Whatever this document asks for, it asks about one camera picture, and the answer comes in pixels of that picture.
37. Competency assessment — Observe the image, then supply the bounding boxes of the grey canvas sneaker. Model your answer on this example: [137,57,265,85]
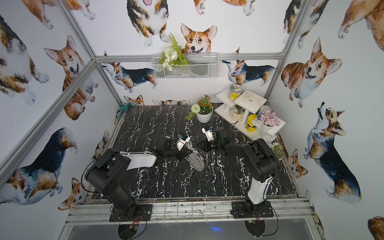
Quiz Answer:
[185,142,205,171]

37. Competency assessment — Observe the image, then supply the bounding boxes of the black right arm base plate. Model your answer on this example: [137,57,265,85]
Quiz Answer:
[231,201,274,219]

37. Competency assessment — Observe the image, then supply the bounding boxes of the white tiered shelf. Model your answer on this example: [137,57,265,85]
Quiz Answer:
[214,88,287,150]

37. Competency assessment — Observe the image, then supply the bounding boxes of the green white artificial flowers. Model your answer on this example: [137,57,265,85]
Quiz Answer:
[158,33,190,71]

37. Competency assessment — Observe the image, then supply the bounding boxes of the green cloth ribbon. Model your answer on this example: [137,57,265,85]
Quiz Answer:
[116,102,135,121]

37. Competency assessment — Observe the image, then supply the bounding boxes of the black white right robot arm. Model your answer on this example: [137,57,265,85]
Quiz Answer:
[198,127,283,211]

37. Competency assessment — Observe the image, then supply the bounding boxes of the blue grey tin can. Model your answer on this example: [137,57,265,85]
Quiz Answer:
[257,105,272,120]

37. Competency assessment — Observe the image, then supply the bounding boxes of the aluminium frame rail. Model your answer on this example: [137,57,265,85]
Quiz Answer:
[65,198,314,226]

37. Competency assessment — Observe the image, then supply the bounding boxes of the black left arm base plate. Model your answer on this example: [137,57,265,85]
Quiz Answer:
[109,204,153,222]

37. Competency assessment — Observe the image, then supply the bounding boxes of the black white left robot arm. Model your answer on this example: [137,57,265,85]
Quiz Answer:
[82,135,193,213]

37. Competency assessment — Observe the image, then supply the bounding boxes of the white wire wall basket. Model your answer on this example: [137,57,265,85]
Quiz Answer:
[151,53,219,80]

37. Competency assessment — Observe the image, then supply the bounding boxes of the woven basket with plant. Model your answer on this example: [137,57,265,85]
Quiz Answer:
[230,105,245,122]

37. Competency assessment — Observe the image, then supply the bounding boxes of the yellow container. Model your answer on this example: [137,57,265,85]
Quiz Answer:
[245,114,257,132]

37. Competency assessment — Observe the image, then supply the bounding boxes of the small white potted plant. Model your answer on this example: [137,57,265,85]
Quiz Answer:
[269,142,285,160]

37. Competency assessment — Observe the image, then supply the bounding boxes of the white potted red flowers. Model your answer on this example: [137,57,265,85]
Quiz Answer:
[185,95,214,124]

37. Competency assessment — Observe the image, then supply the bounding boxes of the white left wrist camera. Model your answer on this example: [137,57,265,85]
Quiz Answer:
[176,135,191,151]

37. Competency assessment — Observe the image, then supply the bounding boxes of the pink flowers white pot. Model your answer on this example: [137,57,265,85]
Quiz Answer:
[259,110,280,133]

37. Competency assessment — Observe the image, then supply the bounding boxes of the green lidded jar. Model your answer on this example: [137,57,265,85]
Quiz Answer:
[229,84,242,102]

